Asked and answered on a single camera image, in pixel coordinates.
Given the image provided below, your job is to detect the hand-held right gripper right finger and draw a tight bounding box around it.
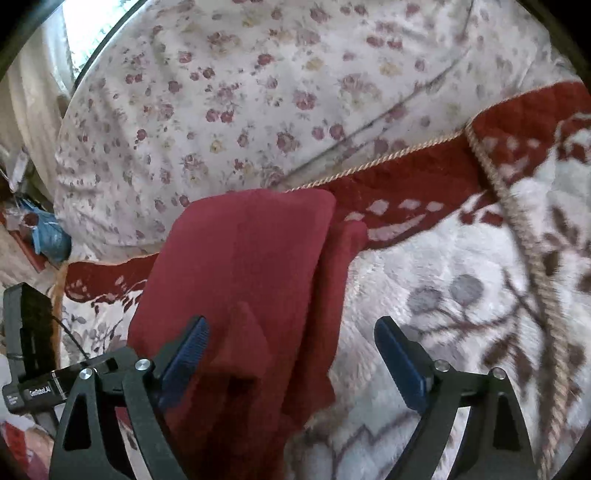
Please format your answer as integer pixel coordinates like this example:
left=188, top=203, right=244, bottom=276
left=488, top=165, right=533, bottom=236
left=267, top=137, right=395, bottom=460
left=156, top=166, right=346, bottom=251
left=375, top=317, right=539, bottom=480

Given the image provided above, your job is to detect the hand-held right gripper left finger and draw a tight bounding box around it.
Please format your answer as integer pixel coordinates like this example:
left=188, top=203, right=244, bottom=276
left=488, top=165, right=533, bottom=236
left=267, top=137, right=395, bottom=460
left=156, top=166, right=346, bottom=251
left=48, top=315, right=211, bottom=480

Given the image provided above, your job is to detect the red knit garment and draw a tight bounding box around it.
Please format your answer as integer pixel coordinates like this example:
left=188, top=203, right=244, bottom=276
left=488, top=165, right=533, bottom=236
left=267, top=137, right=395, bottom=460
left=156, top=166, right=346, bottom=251
left=127, top=188, right=370, bottom=480

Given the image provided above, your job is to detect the red and white floral blanket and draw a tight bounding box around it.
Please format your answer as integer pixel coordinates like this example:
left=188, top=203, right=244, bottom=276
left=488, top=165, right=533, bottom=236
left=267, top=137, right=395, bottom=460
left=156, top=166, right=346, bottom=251
left=51, top=79, right=591, bottom=480

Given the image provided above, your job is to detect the blue plastic bag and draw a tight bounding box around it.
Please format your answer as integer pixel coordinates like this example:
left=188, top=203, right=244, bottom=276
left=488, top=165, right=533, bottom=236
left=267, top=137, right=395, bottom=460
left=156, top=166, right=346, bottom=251
left=21, top=203, right=72, bottom=266

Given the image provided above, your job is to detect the white curtain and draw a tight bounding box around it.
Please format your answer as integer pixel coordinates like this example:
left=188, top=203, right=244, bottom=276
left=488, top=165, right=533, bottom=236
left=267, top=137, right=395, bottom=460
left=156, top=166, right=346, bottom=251
left=0, top=16, right=77, bottom=197

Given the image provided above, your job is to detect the white floral pillow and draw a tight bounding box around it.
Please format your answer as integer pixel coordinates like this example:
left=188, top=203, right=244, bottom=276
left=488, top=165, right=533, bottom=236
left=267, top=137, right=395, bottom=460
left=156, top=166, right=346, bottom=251
left=54, top=0, right=583, bottom=252

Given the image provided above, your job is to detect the black cable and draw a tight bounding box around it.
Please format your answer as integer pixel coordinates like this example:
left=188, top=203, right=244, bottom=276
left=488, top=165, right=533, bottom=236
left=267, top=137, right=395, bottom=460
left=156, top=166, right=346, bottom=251
left=48, top=313, right=93, bottom=361

